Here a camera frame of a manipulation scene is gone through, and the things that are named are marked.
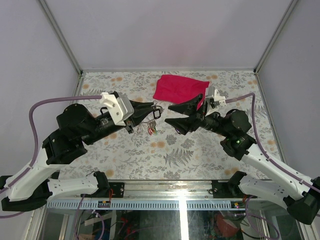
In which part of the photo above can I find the keyring with coloured tags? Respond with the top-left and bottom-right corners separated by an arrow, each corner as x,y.
137,120 -> 158,136

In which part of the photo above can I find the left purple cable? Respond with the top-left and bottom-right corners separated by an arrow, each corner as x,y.
0,94 -> 106,240

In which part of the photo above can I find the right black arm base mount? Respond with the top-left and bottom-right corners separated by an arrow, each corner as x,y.
208,171 -> 258,199

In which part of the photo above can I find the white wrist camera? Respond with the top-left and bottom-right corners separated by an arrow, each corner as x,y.
99,91 -> 134,126
204,86 -> 227,110

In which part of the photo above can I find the right aluminium frame post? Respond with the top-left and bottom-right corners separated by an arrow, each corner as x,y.
253,0 -> 301,73

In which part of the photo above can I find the aluminium front rail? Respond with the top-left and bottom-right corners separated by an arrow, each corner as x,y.
37,179 -> 307,201

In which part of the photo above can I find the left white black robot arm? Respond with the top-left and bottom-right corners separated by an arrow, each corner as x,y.
0,100 -> 156,212

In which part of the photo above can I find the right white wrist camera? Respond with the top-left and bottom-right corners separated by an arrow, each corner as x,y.
204,86 -> 227,110

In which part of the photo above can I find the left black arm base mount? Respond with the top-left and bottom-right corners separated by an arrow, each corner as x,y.
97,182 -> 125,199

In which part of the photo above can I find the folded red cloth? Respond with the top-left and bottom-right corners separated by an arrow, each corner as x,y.
153,74 -> 210,104

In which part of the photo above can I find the left aluminium frame post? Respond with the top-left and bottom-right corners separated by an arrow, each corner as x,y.
37,0 -> 84,76

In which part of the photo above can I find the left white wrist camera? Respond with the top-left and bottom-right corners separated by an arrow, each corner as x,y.
99,91 -> 134,126

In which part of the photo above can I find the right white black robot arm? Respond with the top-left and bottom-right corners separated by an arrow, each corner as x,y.
165,94 -> 320,225

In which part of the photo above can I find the aluminium frame post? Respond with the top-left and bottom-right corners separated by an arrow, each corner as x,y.
253,0 -> 301,73
37,0 -> 84,76

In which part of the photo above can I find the floral patterned table mat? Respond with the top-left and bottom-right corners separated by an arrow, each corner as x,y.
59,70 -> 279,180

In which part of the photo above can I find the key with black tag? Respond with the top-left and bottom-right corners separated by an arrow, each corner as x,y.
152,101 -> 163,120

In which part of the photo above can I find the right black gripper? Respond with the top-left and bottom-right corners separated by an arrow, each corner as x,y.
165,93 -> 231,138

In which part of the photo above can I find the blue slotted cable duct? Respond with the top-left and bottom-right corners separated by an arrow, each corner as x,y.
46,199 -> 248,210

